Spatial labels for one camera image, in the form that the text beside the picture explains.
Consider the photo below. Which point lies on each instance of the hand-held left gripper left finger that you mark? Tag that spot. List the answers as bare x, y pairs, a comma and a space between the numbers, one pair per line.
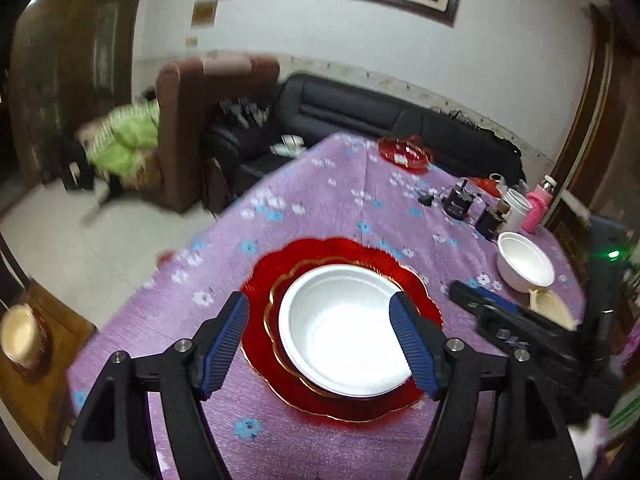
225, 345

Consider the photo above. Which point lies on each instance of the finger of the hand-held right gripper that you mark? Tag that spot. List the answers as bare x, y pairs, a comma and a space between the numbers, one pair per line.
495, 299
520, 332

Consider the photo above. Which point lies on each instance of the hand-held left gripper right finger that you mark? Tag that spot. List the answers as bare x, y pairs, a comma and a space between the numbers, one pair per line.
412, 345

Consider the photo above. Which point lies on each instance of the deep white bowl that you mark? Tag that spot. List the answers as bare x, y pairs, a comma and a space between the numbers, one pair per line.
525, 265

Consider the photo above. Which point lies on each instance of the red plate with gold rim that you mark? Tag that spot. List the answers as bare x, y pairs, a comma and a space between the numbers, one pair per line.
274, 305

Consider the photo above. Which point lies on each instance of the wide shallow white bowl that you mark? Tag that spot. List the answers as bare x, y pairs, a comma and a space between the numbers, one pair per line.
345, 330

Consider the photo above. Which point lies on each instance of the large red scalloped plate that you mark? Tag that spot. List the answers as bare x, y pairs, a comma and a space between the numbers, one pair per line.
260, 285

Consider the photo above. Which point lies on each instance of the dark small bottle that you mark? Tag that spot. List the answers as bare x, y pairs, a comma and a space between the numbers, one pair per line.
490, 220

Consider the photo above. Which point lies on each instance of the white mug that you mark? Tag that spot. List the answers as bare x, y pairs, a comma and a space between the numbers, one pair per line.
517, 207

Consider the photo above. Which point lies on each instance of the black jar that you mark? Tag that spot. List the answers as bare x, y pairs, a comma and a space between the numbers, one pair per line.
457, 205

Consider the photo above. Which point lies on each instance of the pink water bottle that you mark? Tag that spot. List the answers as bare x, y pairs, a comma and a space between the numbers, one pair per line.
537, 205

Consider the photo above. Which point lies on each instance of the small red item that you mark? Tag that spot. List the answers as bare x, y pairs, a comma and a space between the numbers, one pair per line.
484, 184

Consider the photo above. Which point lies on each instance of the black plug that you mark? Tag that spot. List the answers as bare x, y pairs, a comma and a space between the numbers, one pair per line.
426, 200

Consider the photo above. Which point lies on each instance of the purple floral tablecloth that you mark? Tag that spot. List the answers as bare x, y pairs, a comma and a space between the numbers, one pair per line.
325, 200

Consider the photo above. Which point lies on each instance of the wooden side table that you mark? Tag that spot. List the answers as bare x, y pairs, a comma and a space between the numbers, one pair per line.
55, 360

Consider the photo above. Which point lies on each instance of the red glass dish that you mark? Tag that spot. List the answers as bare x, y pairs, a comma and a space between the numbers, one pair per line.
400, 152

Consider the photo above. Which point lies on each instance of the dark red saucer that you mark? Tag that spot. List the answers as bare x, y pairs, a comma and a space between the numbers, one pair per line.
46, 345

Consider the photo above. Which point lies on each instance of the cream cup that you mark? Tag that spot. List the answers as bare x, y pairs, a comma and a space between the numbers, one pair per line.
20, 332

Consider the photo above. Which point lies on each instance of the brown armchair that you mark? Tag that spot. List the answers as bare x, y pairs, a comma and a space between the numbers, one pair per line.
180, 125

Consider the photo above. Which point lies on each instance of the green blanket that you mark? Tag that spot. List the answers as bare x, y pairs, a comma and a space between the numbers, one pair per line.
125, 140

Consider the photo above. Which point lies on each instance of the pile of remote controls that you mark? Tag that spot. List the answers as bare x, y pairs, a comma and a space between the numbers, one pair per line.
245, 112

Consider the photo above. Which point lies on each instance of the black bag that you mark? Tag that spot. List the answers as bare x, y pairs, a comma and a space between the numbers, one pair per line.
75, 165

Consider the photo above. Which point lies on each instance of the black leather sofa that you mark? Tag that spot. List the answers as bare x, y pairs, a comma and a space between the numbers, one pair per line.
340, 110

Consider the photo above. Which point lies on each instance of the dark wooden door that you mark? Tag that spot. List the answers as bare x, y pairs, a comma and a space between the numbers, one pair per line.
60, 85

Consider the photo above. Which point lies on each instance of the wooden door frame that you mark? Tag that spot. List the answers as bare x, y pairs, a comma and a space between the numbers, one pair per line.
595, 110

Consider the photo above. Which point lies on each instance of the small wall calendar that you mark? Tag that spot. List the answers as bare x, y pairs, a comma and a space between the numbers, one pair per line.
204, 12

